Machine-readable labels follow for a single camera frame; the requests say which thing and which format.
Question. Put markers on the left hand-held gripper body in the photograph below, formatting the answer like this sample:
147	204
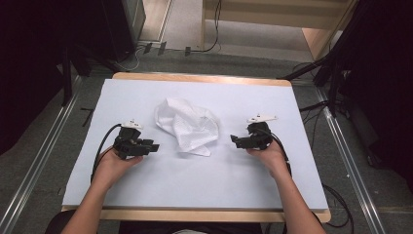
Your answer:
130	144

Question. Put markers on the pale blue table mat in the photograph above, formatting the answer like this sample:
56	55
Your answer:
201	182

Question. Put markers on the metal floor rail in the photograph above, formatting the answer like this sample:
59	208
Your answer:
39	156
350	162

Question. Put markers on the dark cabinet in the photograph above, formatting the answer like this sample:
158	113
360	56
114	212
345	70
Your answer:
123	26

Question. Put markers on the wooden table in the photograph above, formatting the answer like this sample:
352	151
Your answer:
195	215

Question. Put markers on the white mesh laundry bag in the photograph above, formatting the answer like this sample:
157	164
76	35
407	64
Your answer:
191	126

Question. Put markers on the person's dark clothing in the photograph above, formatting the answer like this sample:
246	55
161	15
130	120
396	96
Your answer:
191	228

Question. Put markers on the person's left hand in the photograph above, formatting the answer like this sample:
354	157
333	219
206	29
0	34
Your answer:
113	165

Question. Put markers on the light wooden frame furniture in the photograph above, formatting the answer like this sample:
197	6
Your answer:
259	16

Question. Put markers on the black metal stand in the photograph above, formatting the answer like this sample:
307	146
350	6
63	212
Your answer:
331	74
66	81

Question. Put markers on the person's right hand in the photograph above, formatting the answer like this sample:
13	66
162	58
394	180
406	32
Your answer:
271	159

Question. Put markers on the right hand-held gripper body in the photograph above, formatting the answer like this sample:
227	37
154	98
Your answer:
258	136

